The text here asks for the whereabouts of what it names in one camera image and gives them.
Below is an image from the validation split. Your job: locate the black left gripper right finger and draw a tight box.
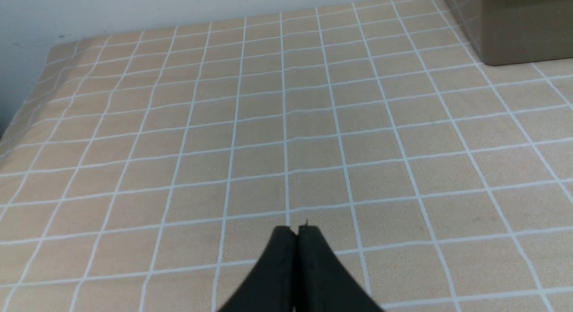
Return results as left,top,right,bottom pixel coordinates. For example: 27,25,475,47
295,226,383,312

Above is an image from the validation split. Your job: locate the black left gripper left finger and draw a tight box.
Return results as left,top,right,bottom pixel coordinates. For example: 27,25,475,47
219,226,297,312

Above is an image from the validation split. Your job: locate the beige checkered tablecloth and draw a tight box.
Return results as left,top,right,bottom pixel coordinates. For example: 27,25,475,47
0,0,573,312

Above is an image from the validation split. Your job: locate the olive green plastic bin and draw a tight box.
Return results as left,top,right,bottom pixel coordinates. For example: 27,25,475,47
445,0,573,66

